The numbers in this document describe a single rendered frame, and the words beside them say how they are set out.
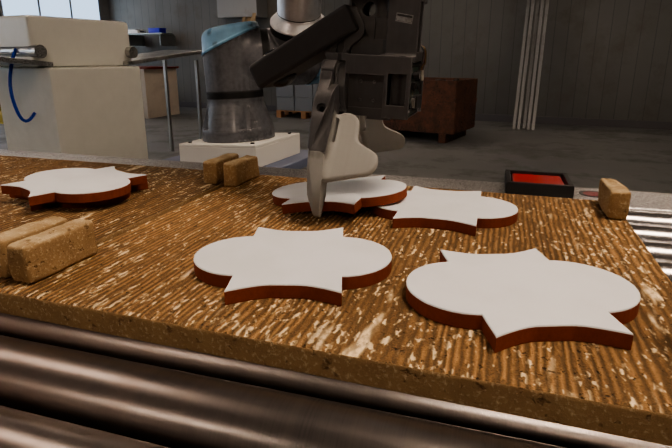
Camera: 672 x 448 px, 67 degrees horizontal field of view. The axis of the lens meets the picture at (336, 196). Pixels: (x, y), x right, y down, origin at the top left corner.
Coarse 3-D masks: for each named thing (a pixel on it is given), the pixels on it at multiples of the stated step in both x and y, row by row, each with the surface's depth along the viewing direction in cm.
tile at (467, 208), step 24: (408, 192) 51; (432, 192) 51; (456, 192) 51; (480, 192) 51; (384, 216) 46; (408, 216) 44; (432, 216) 44; (456, 216) 44; (480, 216) 44; (504, 216) 44
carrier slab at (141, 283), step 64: (256, 192) 55; (128, 256) 38; (192, 256) 38; (576, 256) 38; (640, 256) 38; (64, 320) 31; (128, 320) 29; (192, 320) 28; (256, 320) 28; (320, 320) 28; (384, 320) 28; (640, 320) 28; (384, 384) 25; (448, 384) 24; (512, 384) 23; (576, 384) 23; (640, 384) 23
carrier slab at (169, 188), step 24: (0, 168) 67; (24, 168) 67; (48, 168) 67; (96, 168) 67; (120, 168) 67; (144, 168) 67; (168, 168) 67; (0, 192) 55; (144, 192) 55; (168, 192) 55; (192, 192) 55; (0, 216) 47; (24, 216) 47; (48, 216) 47; (72, 216) 47; (96, 216) 47; (120, 216) 47; (144, 216) 47; (96, 240) 41
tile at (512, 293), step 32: (448, 256) 35; (480, 256) 35; (512, 256) 35; (544, 256) 35; (416, 288) 30; (448, 288) 30; (480, 288) 30; (512, 288) 30; (544, 288) 30; (576, 288) 30; (608, 288) 30; (448, 320) 28; (480, 320) 27; (512, 320) 26; (544, 320) 26; (576, 320) 26; (608, 320) 26
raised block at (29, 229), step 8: (56, 216) 38; (24, 224) 36; (32, 224) 36; (40, 224) 36; (48, 224) 37; (56, 224) 37; (8, 232) 34; (16, 232) 35; (24, 232) 35; (32, 232) 35; (40, 232) 36; (0, 240) 33; (8, 240) 33; (16, 240) 34; (0, 248) 33; (0, 256) 33; (0, 264) 33; (8, 264) 34; (0, 272) 33; (8, 272) 34
